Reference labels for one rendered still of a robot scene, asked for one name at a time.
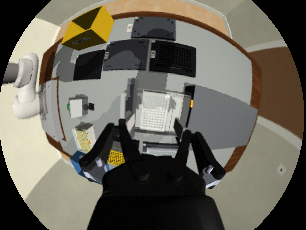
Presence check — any grey bench mat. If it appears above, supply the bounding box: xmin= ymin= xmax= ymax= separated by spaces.
xmin=52 ymin=17 xmax=252 ymax=155

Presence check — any yellow open-top bin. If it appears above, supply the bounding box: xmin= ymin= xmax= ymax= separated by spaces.
xmin=61 ymin=5 xmax=114 ymax=51

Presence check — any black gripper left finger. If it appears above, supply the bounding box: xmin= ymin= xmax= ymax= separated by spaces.
xmin=79 ymin=113 xmax=150 ymax=184

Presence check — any blue open-top bin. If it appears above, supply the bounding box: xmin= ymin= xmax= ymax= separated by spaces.
xmin=69 ymin=151 xmax=110 ymax=179

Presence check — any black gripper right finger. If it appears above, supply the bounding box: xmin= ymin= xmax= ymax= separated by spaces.
xmin=167 ymin=117 xmax=226 ymax=189

